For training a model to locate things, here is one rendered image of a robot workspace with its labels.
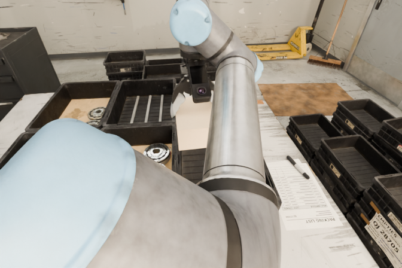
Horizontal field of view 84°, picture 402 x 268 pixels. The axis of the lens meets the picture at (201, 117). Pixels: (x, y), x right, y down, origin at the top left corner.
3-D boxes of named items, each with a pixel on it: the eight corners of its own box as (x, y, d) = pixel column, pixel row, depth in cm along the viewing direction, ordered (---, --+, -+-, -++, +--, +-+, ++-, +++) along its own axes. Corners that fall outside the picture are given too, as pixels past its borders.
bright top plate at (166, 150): (170, 161, 85) (170, 160, 85) (143, 164, 84) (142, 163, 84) (168, 142, 93) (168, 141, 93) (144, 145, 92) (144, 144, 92)
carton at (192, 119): (220, 146, 65) (221, 126, 60) (179, 150, 63) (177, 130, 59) (210, 113, 77) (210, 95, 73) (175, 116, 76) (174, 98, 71)
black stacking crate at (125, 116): (177, 143, 99) (175, 123, 92) (109, 148, 97) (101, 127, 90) (177, 96, 131) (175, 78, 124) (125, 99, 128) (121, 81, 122)
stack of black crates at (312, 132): (341, 166, 174) (353, 145, 160) (305, 171, 170) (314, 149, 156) (313, 133, 205) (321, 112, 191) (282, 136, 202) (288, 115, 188)
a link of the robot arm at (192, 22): (234, 38, 40) (229, 22, 48) (186, -11, 35) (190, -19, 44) (204, 68, 43) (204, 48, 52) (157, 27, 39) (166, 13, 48)
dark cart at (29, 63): (50, 138, 220) (1, 49, 166) (0, 143, 215) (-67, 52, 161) (69, 104, 268) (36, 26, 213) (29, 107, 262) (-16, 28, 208)
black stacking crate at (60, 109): (107, 148, 97) (100, 127, 90) (36, 152, 95) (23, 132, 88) (124, 99, 128) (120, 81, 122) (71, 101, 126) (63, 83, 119)
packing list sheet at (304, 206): (348, 225, 81) (349, 224, 81) (288, 234, 78) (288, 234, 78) (302, 158, 107) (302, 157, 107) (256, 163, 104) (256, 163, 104)
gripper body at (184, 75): (204, 81, 68) (205, 42, 61) (210, 96, 62) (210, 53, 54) (180, 82, 68) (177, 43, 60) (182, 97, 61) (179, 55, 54)
